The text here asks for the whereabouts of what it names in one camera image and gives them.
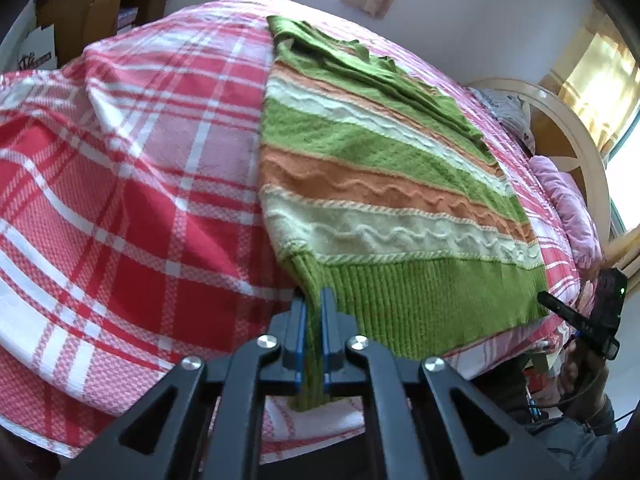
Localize green striped knit sweater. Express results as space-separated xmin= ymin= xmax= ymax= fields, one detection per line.
xmin=257 ymin=14 xmax=551 ymax=412

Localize dark right sleeve forearm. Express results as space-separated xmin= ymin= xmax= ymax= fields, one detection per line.
xmin=525 ymin=396 xmax=638 ymax=479

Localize person's right hand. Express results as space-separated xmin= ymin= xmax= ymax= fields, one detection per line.
xmin=558 ymin=338 xmax=608 ymax=422

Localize pink quilted blanket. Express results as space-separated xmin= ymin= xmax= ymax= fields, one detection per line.
xmin=528 ymin=155 xmax=602 ymax=275

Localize cream wooden headboard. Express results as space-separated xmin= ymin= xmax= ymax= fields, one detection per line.
xmin=470 ymin=78 xmax=611 ymax=248

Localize red plaid bed sheet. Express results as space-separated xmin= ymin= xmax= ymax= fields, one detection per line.
xmin=1 ymin=0 xmax=582 ymax=460

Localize patterned grey pillow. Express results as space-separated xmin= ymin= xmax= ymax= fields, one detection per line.
xmin=468 ymin=87 xmax=536 ymax=157

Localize yellow side curtain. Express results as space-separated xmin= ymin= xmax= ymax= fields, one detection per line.
xmin=540 ymin=1 xmax=639 ymax=158

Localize white paper shopping bag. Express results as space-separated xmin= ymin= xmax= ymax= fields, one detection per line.
xmin=17 ymin=25 xmax=58 ymax=70

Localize brown wooden desk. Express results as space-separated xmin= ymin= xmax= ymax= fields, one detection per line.
xmin=35 ymin=0 xmax=166 ymax=65

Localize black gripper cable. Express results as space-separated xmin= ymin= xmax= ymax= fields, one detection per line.
xmin=519 ymin=358 xmax=637 ymax=428

